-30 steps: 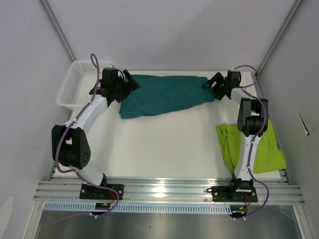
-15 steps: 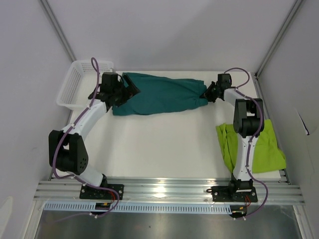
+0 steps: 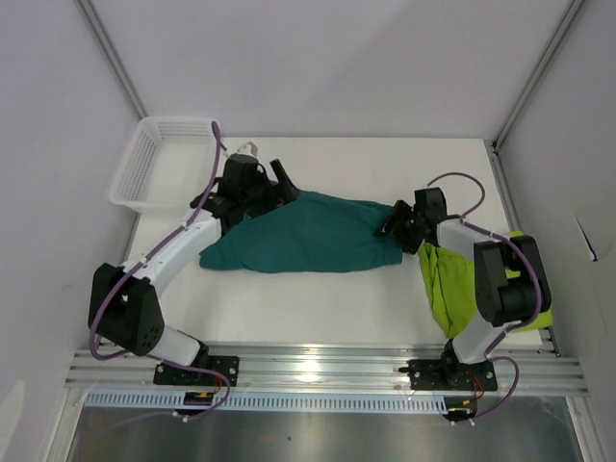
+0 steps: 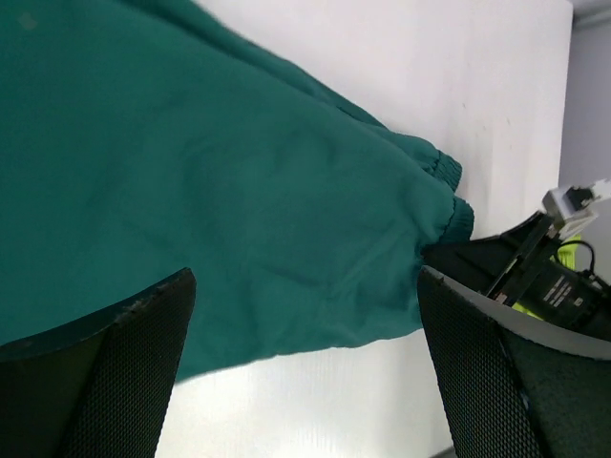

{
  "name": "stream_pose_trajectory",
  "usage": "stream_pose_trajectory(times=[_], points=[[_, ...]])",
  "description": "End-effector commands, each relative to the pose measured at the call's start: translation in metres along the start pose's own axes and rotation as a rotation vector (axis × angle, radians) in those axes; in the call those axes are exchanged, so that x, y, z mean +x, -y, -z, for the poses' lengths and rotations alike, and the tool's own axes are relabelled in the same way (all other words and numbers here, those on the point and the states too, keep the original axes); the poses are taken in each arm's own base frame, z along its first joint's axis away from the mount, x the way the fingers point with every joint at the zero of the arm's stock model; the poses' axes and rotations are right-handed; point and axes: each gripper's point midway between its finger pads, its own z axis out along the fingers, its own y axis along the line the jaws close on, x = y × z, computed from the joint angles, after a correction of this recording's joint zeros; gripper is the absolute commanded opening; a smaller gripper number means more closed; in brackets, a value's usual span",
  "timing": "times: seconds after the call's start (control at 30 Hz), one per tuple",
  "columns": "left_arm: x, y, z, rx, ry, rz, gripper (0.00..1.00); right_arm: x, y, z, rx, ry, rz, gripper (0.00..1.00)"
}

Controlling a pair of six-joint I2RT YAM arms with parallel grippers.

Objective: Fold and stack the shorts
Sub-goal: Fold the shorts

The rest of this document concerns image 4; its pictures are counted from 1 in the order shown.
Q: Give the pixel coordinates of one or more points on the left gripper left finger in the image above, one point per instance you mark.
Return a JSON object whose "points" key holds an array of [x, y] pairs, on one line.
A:
{"points": [[98, 386]]}

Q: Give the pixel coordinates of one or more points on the lime green shorts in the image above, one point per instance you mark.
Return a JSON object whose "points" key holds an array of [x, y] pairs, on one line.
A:
{"points": [[556, 295]]}

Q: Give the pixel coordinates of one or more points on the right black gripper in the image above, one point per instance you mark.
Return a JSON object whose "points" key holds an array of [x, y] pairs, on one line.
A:
{"points": [[533, 272]]}

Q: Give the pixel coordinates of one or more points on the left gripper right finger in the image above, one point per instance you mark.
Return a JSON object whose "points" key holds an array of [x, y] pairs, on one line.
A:
{"points": [[511, 385]]}

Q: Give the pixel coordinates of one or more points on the teal green shorts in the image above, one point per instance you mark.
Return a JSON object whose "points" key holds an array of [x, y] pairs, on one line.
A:
{"points": [[141, 137]]}

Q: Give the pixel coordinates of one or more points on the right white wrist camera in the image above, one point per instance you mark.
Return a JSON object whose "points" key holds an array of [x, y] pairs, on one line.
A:
{"points": [[571, 207]]}

